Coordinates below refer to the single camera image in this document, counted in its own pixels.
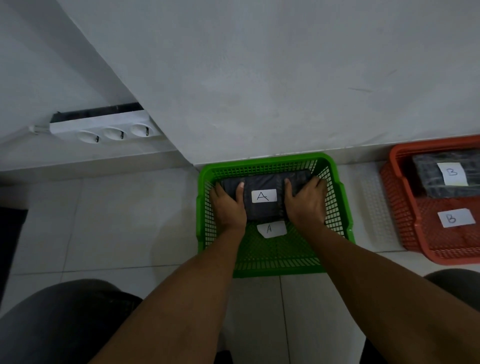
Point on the person's right hand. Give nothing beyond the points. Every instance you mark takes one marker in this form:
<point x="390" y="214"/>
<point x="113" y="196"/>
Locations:
<point x="307" y="206"/>

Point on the person's left hand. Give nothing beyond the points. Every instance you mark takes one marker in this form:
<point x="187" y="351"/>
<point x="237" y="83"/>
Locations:
<point x="228" y="212"/>

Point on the black packet labelled A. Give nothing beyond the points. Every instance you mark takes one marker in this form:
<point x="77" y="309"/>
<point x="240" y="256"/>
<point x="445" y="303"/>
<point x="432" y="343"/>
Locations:
<point x="262" y="210"/>

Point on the green plastic basket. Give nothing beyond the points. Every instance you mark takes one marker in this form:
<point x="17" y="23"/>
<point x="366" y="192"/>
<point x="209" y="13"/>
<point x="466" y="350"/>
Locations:
<point x="277" y="252"/>

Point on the black packet labelled B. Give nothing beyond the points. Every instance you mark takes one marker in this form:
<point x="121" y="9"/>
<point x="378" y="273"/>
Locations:
<point x="427" y="180"/>

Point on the red plastic basket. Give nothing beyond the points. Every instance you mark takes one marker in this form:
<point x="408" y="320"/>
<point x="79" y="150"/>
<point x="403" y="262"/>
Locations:
<point x="431" y="234"/>

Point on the person's right forearm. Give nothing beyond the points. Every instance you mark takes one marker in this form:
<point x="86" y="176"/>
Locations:
<point x="393" y="300"/>

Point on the person's left forearm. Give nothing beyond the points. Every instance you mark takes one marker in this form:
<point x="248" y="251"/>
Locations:
<point x="180" y="300"/>

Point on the person's grey trousers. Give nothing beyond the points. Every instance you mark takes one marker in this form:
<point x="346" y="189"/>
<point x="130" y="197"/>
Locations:
<point x="56" y="322"/>

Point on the white power strip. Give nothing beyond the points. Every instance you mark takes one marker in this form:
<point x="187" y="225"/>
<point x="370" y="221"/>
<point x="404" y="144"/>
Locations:
<point x="93" y="125"/>

